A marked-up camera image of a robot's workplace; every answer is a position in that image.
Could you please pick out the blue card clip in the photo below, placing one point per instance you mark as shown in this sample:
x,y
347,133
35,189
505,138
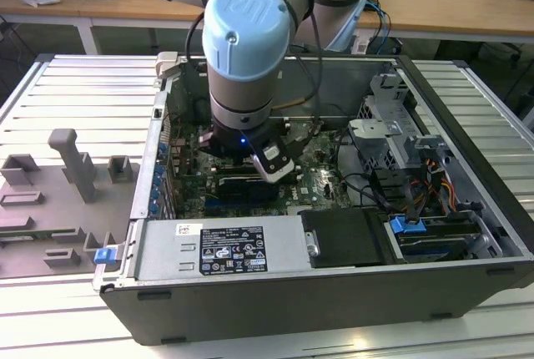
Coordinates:
x,y
155,194
157,176
160,149
153,208

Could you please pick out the black hard disk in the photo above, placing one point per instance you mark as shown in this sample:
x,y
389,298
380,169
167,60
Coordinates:
x,y
434,246

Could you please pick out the pale blue teach pendant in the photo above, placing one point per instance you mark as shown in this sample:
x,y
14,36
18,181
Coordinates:
x,y
348,29

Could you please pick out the green motherboard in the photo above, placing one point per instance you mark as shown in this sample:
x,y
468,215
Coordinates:
x,y
321,183

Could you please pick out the black graphics card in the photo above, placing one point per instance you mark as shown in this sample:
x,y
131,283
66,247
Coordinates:
x,y
238,192

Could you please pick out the blue disk carrier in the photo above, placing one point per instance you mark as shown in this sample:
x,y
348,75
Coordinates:
x,y
404,225

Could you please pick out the black plastic shroud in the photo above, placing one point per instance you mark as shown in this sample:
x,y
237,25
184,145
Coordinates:
x,y
346,238

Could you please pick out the blue case latch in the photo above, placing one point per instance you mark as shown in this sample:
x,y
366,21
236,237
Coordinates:
x,y
104,256

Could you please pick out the grey parts rack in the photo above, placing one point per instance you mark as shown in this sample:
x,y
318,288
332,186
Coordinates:
x,y
41,208

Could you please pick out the silver power supply box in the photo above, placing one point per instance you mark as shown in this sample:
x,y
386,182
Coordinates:
x,y
167,250

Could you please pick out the black PC case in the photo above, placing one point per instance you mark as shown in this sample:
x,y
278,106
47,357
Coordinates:
x,y
292,313

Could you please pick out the silver metal disk bay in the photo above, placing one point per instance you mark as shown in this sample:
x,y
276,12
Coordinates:
x,y
384,133

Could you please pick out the grey plastic drive bracket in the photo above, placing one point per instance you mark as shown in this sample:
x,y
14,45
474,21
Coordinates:
x,y
429,146

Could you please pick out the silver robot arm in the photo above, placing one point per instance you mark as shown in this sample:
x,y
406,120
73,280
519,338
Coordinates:
x,y
246,41

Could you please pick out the black RAM slot bank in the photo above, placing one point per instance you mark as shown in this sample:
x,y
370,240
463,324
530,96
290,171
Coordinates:
x,y
227,173

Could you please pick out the wooden desk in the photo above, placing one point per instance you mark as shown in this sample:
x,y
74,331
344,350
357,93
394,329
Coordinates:
x,y
83,8

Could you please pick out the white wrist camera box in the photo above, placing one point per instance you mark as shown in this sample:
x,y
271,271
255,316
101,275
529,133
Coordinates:
x,y
275,165

